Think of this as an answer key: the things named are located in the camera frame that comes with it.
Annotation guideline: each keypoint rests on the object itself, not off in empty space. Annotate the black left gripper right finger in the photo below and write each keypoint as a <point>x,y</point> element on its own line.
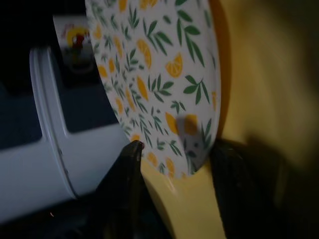
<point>239,194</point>

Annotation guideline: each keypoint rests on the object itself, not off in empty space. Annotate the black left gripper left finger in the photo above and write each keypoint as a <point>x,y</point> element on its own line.
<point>124,194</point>

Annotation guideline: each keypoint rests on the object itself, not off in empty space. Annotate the yellow plate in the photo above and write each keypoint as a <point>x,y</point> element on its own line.
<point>249,74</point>

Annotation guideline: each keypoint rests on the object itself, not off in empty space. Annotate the white lemon print plate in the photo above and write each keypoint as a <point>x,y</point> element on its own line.
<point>154,74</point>

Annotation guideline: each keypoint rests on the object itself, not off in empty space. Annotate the white tiered plastic rack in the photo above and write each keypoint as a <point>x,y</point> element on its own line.
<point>30,174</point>

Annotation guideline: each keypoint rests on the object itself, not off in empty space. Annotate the white cartoon print cup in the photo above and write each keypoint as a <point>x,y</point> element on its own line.
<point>61,30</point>

